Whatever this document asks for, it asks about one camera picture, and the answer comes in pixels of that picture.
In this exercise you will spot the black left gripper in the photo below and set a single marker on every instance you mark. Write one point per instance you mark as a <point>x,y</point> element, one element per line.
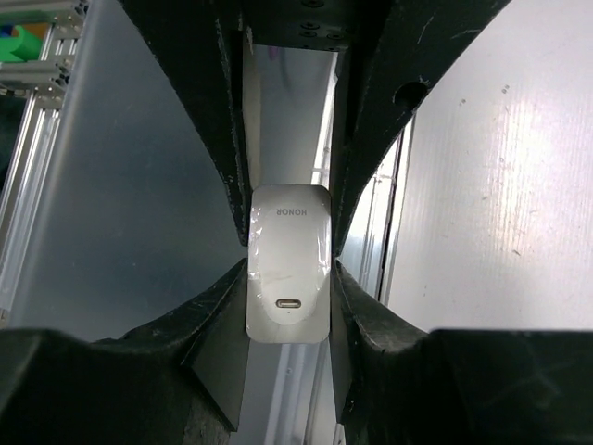
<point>396,53</point>

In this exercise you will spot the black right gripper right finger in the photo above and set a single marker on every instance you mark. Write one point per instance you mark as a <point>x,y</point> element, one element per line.
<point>395,384</point>

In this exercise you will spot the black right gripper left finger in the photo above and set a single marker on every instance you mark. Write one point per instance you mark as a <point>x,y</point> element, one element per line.
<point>176,380</point>

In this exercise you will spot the small white block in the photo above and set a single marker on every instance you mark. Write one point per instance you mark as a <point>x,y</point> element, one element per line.
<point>289,264</point>

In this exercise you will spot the green plastic part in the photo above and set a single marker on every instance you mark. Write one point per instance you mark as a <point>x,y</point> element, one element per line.
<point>22,43</point>

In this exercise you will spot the aluminium front rail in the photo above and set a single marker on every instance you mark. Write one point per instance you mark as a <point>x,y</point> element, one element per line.
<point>40,86</point>

